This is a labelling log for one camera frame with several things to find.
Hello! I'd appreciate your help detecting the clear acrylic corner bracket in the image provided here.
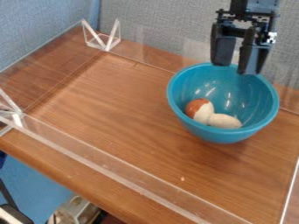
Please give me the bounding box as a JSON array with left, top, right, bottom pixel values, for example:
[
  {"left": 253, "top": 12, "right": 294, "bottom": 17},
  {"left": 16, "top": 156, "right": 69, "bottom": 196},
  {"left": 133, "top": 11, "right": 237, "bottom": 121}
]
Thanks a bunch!
[{"left": 80, "top": 19, "right": 121, "bottom": 52}]

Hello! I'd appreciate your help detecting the clear acrylic front barrier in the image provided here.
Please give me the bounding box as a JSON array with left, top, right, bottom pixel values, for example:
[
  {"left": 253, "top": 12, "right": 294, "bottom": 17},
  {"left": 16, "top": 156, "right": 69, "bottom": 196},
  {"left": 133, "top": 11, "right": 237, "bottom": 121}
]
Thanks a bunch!
[{"left": 0, "top": 113, "right": 252, "bottom": 224}]

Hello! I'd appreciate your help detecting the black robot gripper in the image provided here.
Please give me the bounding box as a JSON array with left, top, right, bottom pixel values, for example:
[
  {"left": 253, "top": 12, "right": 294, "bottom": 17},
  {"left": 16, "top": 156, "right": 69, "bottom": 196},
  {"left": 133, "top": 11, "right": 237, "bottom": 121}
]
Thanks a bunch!
[{"left": 209, "top": 0, "right": 280, "bottom": 75}]

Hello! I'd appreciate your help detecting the clear acrylic back barrier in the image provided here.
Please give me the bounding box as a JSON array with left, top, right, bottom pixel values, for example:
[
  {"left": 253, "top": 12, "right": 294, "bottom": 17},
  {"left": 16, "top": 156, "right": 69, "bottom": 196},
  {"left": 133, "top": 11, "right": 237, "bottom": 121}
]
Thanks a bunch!
[{"left": 112, "top": 26, "right": 299, "bottom": 115}]

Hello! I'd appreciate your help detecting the blue plastic bowl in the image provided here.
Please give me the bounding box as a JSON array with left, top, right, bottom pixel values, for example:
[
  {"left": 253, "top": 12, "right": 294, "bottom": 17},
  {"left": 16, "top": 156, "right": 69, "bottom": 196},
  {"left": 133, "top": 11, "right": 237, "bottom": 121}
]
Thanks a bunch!
[{"left": 165, "top": 63, "right": 278, "bottom": 144}]

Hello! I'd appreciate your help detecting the white brown-capped toy mushroom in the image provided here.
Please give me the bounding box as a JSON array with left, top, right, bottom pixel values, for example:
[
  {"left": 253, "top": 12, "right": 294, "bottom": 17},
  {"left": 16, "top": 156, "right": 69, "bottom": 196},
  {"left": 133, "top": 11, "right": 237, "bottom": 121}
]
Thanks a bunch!
[{"left": 184, "top": 98, "right": 241, "bottom": 129}]

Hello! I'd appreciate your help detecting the white device under table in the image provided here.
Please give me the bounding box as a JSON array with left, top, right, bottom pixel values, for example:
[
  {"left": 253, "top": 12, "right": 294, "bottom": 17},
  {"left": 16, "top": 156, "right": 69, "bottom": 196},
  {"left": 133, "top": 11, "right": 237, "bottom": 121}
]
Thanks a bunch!
[{"left": 46, "top": 195, "right": 100, "bottom": 224}]

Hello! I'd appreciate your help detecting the clear acrylic left bracket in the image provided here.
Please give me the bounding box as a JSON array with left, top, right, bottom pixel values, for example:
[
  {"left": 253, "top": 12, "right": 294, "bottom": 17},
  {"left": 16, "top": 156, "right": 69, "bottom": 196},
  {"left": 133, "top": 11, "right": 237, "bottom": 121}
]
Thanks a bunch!
[{"left": 0, "top": 88, "right": 24, "bottom": 137}]

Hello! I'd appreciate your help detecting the clear acrylic barrier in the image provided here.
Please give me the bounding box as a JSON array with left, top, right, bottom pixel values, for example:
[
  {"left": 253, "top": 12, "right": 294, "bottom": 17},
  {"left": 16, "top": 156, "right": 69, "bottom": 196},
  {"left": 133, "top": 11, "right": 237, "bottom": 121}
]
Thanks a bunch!
[
  {"left": 112, "top": 26, "right": 299, "bottom": 115},
  {"left": 0, "top": 113, "right": 252, "bottom": 224}
]

